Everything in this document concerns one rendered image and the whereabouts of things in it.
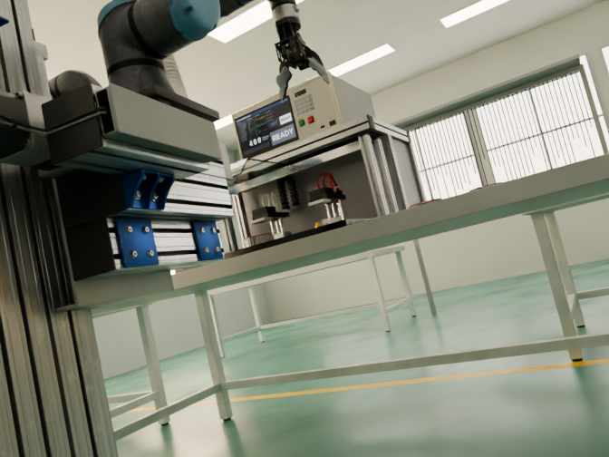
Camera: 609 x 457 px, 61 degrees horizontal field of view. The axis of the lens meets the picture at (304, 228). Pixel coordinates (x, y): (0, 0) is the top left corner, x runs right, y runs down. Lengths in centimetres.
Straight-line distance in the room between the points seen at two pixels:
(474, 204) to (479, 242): 679
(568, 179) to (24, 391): 109
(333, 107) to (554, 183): 87
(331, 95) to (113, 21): 89
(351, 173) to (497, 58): 651
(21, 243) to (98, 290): 15
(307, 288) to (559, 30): 549
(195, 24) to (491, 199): 73
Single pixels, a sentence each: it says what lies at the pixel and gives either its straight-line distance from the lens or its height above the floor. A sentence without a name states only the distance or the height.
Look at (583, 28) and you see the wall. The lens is 825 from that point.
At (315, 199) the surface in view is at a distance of 172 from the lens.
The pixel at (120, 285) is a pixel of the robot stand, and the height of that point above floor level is 70.
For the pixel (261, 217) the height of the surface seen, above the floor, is 89.
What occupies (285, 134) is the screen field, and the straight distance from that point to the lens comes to 190.
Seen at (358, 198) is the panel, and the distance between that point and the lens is 188.
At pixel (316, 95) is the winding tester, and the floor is 125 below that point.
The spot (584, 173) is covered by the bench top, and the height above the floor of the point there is 72.
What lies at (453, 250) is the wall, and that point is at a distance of 810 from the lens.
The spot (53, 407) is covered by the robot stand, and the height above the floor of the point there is 53.
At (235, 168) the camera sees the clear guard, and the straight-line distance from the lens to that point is 169.
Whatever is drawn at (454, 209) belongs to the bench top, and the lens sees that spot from 124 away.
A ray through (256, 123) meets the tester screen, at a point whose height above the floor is 125.
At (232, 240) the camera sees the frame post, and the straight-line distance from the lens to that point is 196.
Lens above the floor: 64
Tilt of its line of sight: 5 degrees up
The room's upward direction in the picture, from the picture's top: 13 degrees counter-clockwise
